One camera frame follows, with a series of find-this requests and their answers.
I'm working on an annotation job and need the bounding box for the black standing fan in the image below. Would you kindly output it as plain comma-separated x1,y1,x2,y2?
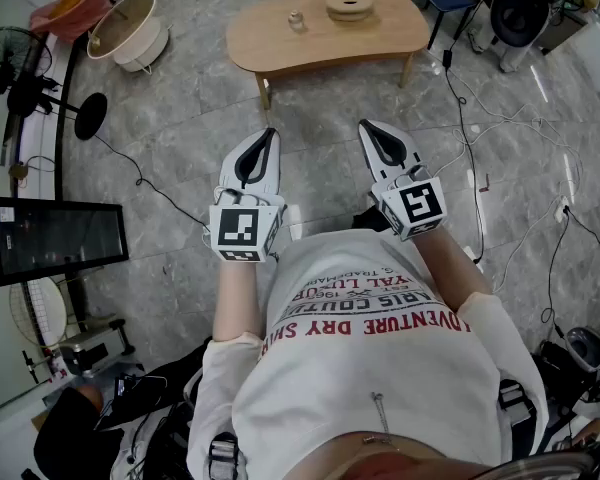
0,26,109,142

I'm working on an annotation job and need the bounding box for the grey round appliance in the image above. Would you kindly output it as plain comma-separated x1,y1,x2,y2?
563,326,600,375

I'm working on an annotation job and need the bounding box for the grey strap buckle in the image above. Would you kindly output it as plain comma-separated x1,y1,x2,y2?
208,431,240,480
496,379,537,425

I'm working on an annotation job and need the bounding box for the black bag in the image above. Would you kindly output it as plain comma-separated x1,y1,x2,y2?
32,336,212,480

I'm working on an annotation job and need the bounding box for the round wire mesh guard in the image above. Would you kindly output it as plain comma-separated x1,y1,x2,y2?
8,277,70,349

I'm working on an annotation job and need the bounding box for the silver necklace chain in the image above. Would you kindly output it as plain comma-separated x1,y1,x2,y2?
371,391,392,445

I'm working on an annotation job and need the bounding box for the person's right forearm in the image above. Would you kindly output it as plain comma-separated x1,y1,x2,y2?
408,226,494,310

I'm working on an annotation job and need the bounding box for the person's left forearm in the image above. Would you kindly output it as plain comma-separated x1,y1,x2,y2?
212,259,267,343

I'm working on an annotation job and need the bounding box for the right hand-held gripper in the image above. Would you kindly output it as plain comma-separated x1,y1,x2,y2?
358,119,449,243

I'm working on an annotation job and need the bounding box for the cardboard box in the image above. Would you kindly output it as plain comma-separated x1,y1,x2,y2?
538,10,589,53

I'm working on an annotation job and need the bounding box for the wooden coffee table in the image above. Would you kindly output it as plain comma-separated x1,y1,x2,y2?
225,0,431,112

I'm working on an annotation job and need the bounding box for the white round side table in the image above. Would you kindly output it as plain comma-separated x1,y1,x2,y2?
86,0,158,61

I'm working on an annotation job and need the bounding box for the thin black cable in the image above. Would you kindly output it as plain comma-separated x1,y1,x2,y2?
94,134,212,230
539,206,600,325

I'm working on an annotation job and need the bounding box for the black cable with adapter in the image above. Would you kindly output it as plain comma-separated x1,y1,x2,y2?
441,49,485,265

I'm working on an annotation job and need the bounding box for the white cable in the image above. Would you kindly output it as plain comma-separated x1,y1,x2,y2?
449,101,584,295

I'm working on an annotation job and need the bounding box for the person's white printed shirt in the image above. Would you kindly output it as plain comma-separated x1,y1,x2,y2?
186,230,550,480

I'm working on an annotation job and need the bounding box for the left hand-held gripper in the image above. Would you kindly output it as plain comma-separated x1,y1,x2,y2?
202,127,287,264

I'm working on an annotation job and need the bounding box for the black monitor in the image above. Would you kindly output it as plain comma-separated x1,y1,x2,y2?
0,196,131,290

